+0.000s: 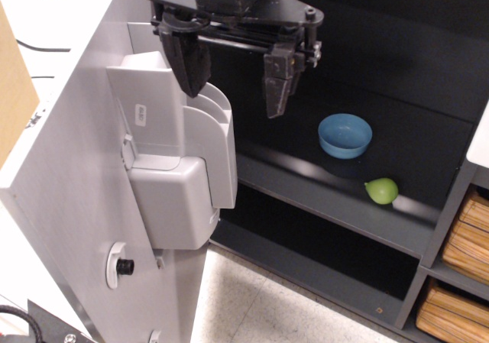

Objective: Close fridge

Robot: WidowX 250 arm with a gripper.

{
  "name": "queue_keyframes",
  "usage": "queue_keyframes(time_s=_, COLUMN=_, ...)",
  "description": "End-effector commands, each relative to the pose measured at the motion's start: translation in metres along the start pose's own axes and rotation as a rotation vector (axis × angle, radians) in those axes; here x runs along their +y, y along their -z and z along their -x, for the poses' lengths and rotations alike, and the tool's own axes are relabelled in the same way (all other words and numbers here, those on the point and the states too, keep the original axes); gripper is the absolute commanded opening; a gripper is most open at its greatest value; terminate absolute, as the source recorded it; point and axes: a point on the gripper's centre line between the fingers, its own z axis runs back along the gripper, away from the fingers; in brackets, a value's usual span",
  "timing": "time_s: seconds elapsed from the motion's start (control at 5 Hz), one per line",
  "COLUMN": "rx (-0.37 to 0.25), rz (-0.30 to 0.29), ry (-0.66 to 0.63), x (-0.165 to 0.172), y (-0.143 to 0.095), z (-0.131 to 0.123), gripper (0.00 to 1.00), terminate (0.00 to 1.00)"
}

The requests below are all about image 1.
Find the light wooden board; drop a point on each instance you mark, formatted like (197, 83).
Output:
(19, 98)

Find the green toy pear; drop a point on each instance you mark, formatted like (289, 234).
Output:
(382, 191)

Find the blue bowl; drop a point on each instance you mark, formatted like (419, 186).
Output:
(344, 136)

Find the woven basket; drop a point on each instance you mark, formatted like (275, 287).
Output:
(466, 248)
(451, 314)

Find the lower woven basket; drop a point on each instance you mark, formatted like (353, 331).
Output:
(451, 314)

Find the upper woven basket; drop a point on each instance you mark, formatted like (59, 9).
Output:
(466, 248)

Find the white counter top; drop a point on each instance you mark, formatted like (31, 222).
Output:
(478, 151)

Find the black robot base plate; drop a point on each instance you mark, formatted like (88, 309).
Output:
(54, 329)

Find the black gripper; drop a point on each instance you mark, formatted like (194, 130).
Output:
(243, 23)

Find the grey toy fridge door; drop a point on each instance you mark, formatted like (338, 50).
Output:
(119, 185)

